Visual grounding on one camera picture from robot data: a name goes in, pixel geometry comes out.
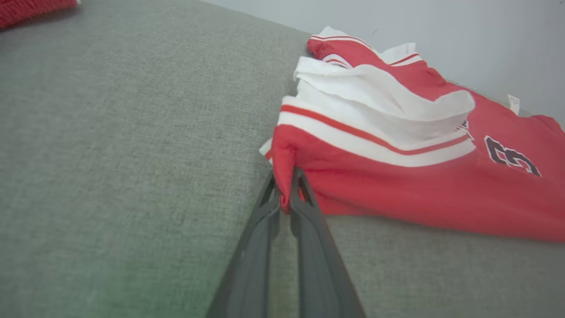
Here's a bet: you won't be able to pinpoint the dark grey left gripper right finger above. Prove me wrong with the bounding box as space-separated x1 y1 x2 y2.
289 167 367 318

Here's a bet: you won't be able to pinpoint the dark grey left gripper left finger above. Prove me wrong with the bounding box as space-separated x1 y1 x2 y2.
207 170 282 318

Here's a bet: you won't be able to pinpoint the red Bulls basketball jersey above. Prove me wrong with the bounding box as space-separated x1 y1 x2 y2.
259 26 565 243

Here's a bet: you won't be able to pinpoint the red shorts with white band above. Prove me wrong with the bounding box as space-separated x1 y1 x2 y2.
0 0 82 30

